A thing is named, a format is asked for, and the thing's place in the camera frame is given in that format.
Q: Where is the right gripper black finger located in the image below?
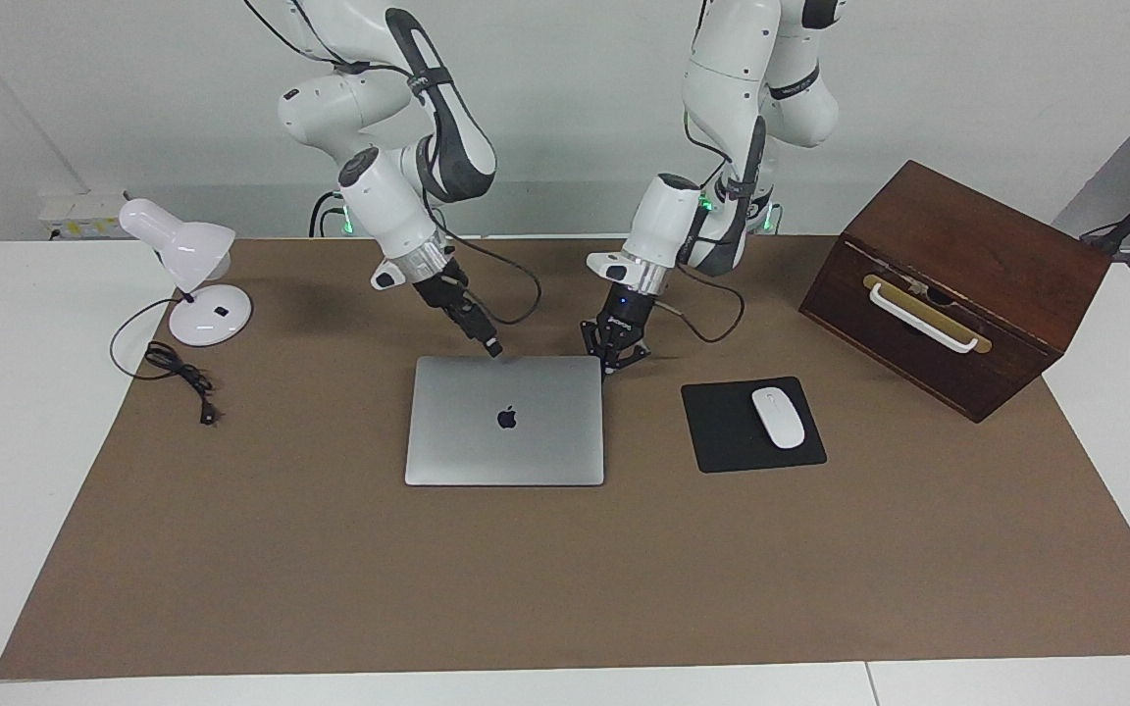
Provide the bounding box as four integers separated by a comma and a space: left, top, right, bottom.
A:
459, 296, 506, 357
444, 305, 494, 357

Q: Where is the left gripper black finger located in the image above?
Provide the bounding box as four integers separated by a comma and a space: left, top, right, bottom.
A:
581, 321, 616, 377
611, 337, 653, 375

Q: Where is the silver grey laptop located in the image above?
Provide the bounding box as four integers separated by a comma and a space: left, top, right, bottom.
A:
404, 355, 607, 488

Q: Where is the black mouse pad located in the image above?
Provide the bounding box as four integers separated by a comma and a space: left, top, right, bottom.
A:
681, 377, 829, 475

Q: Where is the white computer mouse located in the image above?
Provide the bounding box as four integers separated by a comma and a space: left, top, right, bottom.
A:
751, 387, 808, 451

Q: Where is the white desk lamp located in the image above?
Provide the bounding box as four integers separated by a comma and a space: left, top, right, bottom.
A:
119, 198, 254, 348

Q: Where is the brown table mat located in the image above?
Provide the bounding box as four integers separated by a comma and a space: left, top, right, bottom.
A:
0, 235, 1130, 681

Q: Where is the dark brown wooden box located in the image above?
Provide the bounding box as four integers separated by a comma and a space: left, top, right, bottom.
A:
798, 160, 1113, 425

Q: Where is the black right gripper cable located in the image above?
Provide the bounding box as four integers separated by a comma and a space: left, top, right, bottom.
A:
433, 221, 544, 328

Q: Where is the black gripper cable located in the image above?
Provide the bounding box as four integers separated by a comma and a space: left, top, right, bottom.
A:
657, 265, 745, 345
433, 221, 544, 328

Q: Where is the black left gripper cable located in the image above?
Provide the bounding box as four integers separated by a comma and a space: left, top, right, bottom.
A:
657, 265, 745, 345

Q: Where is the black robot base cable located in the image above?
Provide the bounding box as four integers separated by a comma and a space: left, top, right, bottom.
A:
309, 190, 343, 239

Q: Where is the black lamp power cable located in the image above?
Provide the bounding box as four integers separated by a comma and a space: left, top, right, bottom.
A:
110, 297, 222, 428

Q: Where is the white box handle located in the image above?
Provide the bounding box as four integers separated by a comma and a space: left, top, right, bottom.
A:
867, 282, 981, 355

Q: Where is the gold metal handle plate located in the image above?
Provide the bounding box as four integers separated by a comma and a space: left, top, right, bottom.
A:
862, 274, 995, 356

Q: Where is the white wall power strip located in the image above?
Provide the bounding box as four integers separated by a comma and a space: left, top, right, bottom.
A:
39, 190, 130, 242

